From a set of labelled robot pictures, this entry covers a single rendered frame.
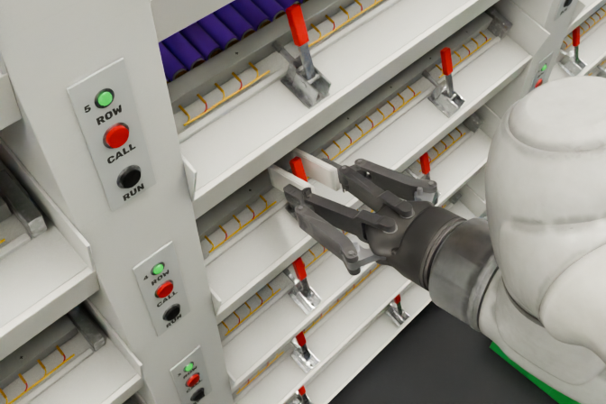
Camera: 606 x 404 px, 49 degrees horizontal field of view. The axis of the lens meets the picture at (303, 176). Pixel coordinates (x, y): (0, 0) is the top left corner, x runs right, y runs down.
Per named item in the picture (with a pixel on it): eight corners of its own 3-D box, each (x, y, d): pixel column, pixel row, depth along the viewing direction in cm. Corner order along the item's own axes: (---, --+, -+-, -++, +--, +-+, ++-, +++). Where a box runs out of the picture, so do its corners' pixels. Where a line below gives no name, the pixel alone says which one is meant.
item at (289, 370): (469, 226, 133) (500, 196, 121) (239, 445, 106) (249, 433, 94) (397, 156, 138) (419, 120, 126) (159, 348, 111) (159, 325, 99)
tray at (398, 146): (519, 74, 102) (550, 33, 94) (213, 328, 75) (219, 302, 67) (425, -9, 107) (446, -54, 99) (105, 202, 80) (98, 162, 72)
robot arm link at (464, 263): (535, 289, 62) (481, 261, 66) (539, 220, 57) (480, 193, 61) (476, 353, 58) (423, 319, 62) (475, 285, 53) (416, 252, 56)
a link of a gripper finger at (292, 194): (324, 211, 70) (303, 227, 69) (291, 193, 74) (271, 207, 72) (321, 200, 69) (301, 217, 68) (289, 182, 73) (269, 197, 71)
